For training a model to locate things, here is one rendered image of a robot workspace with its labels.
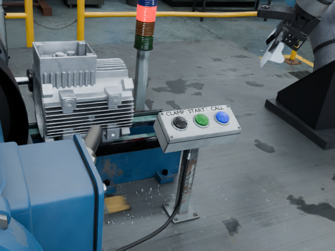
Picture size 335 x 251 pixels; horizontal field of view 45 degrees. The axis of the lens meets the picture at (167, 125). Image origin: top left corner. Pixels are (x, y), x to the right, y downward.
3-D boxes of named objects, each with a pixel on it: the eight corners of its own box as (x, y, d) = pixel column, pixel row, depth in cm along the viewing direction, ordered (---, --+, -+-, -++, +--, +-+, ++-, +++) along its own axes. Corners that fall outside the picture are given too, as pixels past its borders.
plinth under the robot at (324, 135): (324, 150, 132) (327, 142, 130) (264, 105, 156) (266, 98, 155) (389, 136, 145) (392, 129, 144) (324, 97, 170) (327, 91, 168)
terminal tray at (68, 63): (41, 91, 85) (39, 59, 82) (33, 71, 94) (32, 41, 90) (96, 86, 90) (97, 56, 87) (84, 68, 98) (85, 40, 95)
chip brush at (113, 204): (43, 227, 89) (43, 224, 88) (39, 212, 92) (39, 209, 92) (131, 209, 97) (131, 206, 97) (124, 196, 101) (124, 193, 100)
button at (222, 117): (217, 127, 85) (220, 122, 84) (211, 116, 87) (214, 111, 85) (229, 126, 86) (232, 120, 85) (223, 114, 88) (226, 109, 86)
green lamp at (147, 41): (137, 51, 126) (138, 36, 124) (131, 44, 131) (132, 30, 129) (155, 50, 129) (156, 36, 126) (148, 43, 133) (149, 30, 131)
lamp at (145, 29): (138, 36, 124) (140, 22, 122) (132, 30, 129) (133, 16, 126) (156, 36, 126) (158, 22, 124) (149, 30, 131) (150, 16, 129)
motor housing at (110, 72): (47, 161, 90) (43, 83, 80) (34, 120, 104) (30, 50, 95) (131, 149, 98) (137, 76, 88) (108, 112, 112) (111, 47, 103)
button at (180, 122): (174, 133, 81) (176, 128, 80) (169, 121, 83) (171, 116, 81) (187, 131, 82) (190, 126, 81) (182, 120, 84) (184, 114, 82)
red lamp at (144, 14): (140, 22, 122) (141, 7, 120) (133, 16, 126) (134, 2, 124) (158, 22, 124) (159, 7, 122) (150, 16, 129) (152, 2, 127)
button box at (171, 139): (162, 154, 82) (170, 139, 78) (152, 126, 86) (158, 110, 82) (233, 143, 89) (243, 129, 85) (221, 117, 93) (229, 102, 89)
